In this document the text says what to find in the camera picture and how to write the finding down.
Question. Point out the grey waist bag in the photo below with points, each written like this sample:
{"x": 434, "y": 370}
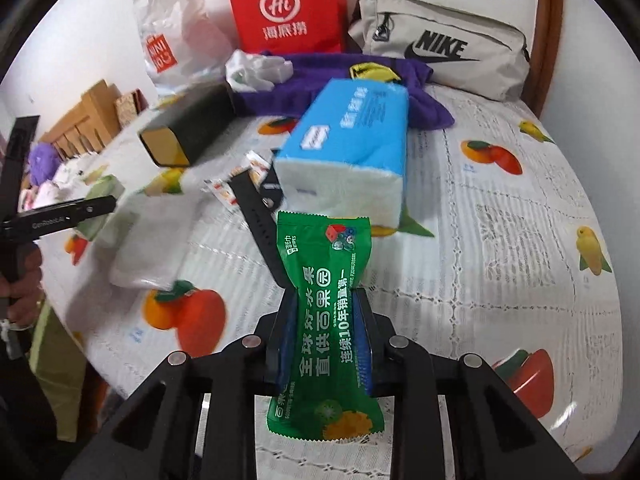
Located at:
{"x": 400, "y": 15}

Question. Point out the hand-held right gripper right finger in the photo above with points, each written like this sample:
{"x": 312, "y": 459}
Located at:
{"x": 363, "y": 345}

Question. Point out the purple towel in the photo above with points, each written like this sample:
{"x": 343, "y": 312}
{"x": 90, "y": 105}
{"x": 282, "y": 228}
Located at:
{"x": 310, "y": 67}

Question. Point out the brown wooden door frame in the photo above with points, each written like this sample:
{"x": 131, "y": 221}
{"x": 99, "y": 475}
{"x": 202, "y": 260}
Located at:
{"x": 547, "y": 35}

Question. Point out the small white red packet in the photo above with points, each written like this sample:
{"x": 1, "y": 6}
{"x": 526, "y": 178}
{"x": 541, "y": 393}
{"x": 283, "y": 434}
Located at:
{"x": 222, "y": 192}
{"x": 257, "y": 165}

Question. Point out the person's left hand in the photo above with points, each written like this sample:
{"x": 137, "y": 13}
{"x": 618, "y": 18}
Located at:
{"x": 22, "y": 285}

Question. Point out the green bed sheet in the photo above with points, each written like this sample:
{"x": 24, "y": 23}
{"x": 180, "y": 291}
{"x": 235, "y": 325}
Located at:
{"x": 55, "y": 360}

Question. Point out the patterned book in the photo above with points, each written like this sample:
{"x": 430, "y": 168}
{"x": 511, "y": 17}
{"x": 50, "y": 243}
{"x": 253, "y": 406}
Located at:
{"x": 130, "y": 107}

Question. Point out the blue tissue pack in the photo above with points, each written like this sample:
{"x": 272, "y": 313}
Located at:
{"x": 345, "y": 125}

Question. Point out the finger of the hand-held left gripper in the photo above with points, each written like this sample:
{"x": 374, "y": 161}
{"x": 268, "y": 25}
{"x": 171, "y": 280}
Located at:
{"x": 97, "y": 206}

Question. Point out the green snack packet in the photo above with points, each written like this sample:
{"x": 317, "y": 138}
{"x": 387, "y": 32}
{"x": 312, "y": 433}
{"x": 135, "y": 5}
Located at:
{"x": 325, "y": 285}

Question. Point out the dark tea tin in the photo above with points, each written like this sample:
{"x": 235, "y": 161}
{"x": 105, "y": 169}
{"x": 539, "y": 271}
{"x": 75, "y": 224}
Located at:
{"x": 200, "y": 115}

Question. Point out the white plastic shopping bag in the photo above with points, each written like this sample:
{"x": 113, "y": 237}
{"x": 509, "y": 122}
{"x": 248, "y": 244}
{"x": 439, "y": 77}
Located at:
{"x": 170, "y": 20}

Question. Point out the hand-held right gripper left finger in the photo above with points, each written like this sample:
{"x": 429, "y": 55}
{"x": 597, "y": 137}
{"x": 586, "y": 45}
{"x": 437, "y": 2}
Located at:
{"x": 286, "y": 330}

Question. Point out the purple plush toy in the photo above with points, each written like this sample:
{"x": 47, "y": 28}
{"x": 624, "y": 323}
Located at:
{"x": 45, "y": 160}

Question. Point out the wooden bed headboard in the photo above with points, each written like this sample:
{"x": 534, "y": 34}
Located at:
{"x": 95, "y": 105}

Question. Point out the white foam block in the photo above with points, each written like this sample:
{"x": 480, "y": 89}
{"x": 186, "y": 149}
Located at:
{"x": 150, "y": 240}

